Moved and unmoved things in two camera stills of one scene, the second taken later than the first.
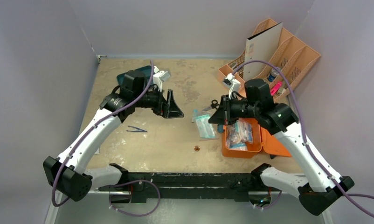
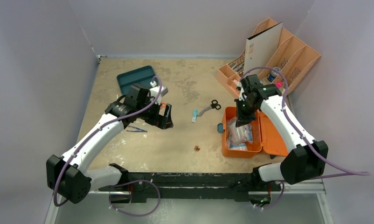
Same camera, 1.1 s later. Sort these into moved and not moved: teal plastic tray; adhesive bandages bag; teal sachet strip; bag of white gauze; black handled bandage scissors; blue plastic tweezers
Moved: bag of white gauze; adhesive bandages bag
Not moved: teal sachet strip; teal plastic tray; blue plastic tweezers; black handled bandage scissors
